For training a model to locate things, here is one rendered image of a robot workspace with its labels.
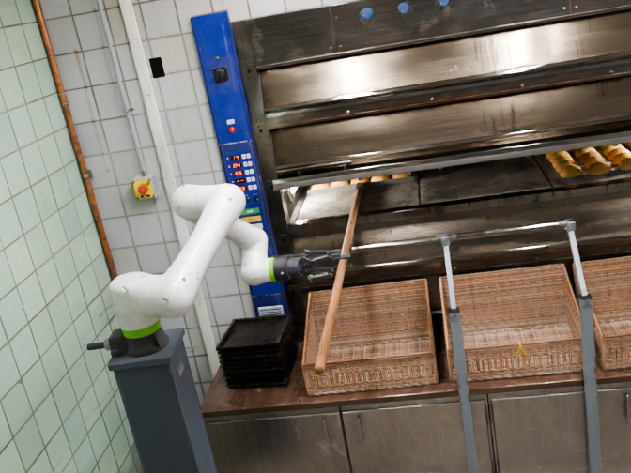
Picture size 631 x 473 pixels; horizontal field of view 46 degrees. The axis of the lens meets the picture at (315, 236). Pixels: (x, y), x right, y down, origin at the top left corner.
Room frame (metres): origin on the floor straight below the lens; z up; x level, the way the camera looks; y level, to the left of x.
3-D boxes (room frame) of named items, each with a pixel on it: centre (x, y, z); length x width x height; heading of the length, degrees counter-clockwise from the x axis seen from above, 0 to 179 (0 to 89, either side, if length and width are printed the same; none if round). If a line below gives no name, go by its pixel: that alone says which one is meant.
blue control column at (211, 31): (4.20, 0.10, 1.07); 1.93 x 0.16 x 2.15; 170
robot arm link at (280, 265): (2.70, 0.14, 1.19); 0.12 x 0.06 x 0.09; 170
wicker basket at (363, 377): (2.94, -0.15, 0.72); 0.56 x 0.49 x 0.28; 81
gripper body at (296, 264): (2.68, 0.07, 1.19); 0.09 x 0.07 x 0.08; 80
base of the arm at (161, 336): (2.21, 0.66, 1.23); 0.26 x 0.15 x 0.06; 84
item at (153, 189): (3.32, 0.72, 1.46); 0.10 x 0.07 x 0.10; 80
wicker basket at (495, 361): (2.83, -0.75, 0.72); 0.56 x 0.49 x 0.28; 80
